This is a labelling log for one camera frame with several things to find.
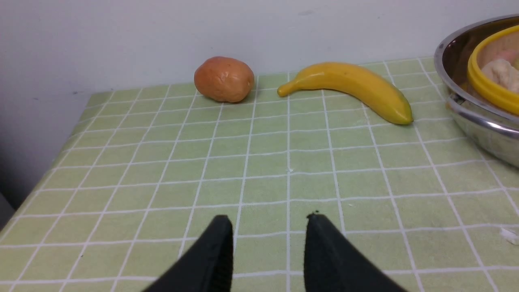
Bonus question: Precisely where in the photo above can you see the white folded dumpling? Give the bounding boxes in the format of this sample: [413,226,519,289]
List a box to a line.
[481,58,519,94]

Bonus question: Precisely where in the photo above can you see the stainless steel pot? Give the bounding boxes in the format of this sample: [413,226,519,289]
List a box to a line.
[433,14,519,167]

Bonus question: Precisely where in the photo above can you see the green checkered tablecloth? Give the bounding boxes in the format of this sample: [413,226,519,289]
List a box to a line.
[0,57,519,292]

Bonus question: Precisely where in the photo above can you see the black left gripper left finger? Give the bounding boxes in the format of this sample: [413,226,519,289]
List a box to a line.
[144,215,234,292]

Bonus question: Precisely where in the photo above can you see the brown potato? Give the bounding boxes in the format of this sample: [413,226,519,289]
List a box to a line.
[193,56,255,103]

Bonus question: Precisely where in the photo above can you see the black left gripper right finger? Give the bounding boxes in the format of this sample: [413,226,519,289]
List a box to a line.
[304,214,406,292]

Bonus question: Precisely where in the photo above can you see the yellow banana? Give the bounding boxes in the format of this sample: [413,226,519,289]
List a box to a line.
[277,62,414,125]

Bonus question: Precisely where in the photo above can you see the yellow-rimmed bamboo steamer basket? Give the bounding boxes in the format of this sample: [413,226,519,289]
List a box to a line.
[468,25,519,115]

